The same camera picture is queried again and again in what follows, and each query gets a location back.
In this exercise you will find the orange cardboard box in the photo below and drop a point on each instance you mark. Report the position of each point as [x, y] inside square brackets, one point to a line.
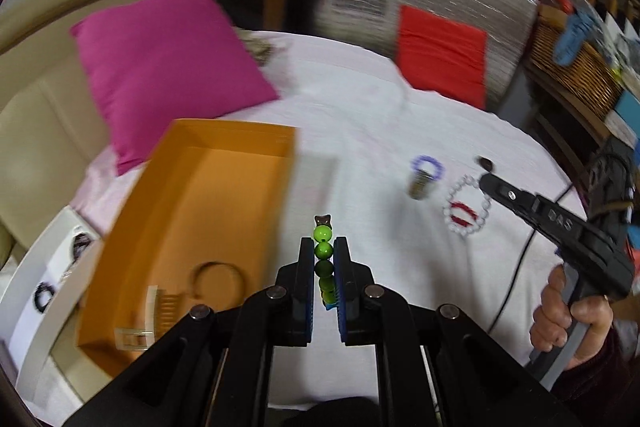
[215, 207]

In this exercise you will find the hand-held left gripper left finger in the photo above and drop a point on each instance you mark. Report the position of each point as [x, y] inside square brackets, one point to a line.
[307, 302]

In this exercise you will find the white bed sheet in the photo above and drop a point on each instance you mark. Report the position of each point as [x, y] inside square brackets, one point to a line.
[400, 117]

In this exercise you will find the blue cloth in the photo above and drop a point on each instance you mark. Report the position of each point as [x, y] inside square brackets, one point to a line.
[575, 32]

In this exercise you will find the red cushion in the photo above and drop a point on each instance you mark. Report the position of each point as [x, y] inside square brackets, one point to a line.
[442, 52]

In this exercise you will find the stack of magazines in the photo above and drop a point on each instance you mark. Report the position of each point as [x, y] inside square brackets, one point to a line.
[622, 52]

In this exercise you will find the pink cushion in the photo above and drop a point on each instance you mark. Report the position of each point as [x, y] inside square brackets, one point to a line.
[170, 67]

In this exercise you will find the small comb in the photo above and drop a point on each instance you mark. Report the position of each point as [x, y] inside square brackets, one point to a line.
[162, 307]

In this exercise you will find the person's right hand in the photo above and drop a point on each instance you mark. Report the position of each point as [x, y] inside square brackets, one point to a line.
[575, 327]

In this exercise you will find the patterned grey cloth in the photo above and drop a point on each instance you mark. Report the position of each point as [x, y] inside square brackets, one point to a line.
[257, 49]

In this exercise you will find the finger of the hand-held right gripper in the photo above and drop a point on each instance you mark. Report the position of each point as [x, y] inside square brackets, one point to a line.
[507, 196]

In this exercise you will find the beige leather sofa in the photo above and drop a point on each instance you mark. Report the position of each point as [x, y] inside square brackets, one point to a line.
[40, 107]

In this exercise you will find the clear hair clip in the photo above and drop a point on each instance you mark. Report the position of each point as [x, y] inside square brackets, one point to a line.
[132, 338]

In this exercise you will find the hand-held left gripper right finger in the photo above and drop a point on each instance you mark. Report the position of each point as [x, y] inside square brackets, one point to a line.
[343, 302]

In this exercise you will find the wicker basket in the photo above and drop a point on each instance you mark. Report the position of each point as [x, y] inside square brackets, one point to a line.
[570, 67]

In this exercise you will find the thin brown bangle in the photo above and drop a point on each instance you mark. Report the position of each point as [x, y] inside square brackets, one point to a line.
[219, 279]

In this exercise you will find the person's right forearm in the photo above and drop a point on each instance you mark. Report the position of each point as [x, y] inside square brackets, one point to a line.
[605, 387]

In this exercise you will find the small dark bead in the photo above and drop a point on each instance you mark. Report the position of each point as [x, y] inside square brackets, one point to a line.
[484, 163]

